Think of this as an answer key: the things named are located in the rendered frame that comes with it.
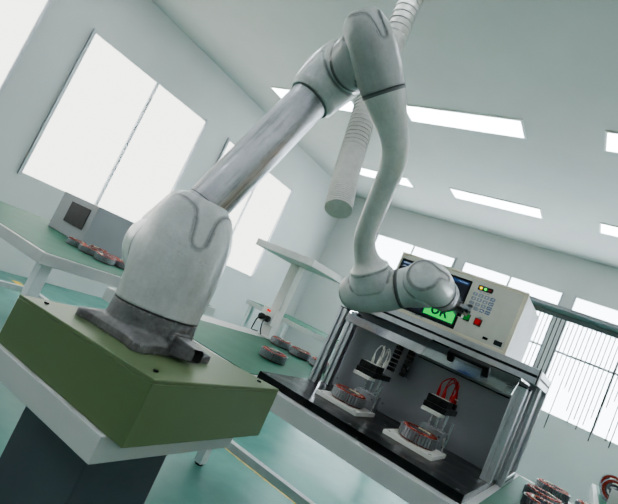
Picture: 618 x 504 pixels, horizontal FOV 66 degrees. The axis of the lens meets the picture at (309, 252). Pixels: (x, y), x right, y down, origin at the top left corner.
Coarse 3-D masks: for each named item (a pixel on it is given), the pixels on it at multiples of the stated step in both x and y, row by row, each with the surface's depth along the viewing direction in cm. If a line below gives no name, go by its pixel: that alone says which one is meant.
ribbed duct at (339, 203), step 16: (400, 0) 306; (416, 0) 304; (400, 16) 302; (416, 16) 311; (400, 32) 301; (400, 48) 302; (352, 112) 297; (352, 128) 288; (368, 128) 290; (352, 144) 284; (336, 160) 289; (352, 160) 280; (336, 176) 276; (352, 176) 275; (336, 192) 267; (352, 192) 271; (336, 208) 270; (352, 208) 268
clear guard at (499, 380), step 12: (432, 348) 128; (444, 348) 128; (432, 360) 124; (444, 360) 124; (456, 360) 124; (456, 372) 120; (468, 372) 120; (480, 372) 120; (492, 372) 120; (504, 372) 120; (480, 384) 117; (492, 384) 116; (504, 384) 116; (516, 384) 116; (528, 384) 133; (504, 396) 113
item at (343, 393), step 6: (336, 384) 149; (336, 390) 146; (342, 390) 144; (348, 390) 152; (354, 390) 152; (336, 396) 145; (342, 396) 144; (348, 396) 143; (354, 396) 143; (360, 396) 146; (348, 402) 143; (354, 402) 143; (360, 402) 144; (360, 408) 145
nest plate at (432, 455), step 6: (384, 432) 132; (390, 432) 132; (396, 432) 136; (396, 438) 130; (402, 438) 131; (402, 444) 129; (408, 444) 128; (414, 444) 130; (414, 450) 127; (420, 450) 126; (426, 450) 129; (432, 450) 133; (438, 450) 137; (426, 456) 125; (432, 456) 125; (438, 456) 129; (444, 456) 135
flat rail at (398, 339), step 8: (352, 320) 166; (360, 320) 165; (368, 328) 162; (376, 328) 161; (384, 328) 160; (384, 336) 159; (392, 336) 157; (400, 336) 156; (400, 344) 155; (408, 344) 154; (416, 344) 153; (416, 352) 152
